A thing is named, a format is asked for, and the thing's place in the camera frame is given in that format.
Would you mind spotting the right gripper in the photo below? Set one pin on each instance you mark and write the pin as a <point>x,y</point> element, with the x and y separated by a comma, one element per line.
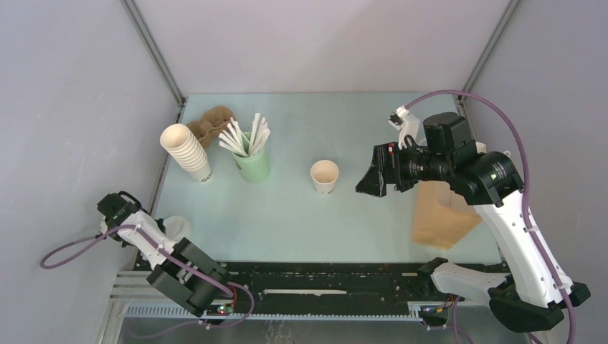
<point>373,181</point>

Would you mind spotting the single paper cup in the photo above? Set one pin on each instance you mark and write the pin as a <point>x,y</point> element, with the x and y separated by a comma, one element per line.
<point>324,174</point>

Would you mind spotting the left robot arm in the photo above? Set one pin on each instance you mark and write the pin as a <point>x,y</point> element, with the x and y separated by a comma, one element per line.
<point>179,269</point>

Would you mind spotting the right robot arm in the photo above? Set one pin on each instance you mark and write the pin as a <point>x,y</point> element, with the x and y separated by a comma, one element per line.
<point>525,300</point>

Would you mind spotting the brown paper bag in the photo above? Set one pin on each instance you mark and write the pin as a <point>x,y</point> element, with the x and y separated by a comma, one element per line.
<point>441,218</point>

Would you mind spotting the green cup holder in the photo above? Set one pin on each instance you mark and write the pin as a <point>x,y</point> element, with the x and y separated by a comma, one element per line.
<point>254,169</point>

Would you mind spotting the stack of paper cups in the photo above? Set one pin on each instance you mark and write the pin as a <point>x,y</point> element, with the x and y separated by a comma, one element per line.
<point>187,151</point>

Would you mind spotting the stack of white lids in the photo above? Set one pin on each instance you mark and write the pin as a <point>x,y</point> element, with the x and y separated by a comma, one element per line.
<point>177,228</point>

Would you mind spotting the black front rail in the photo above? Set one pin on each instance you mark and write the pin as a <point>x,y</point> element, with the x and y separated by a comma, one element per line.
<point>327,291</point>

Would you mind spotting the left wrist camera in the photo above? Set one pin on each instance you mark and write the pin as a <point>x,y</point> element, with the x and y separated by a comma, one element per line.
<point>116,208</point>

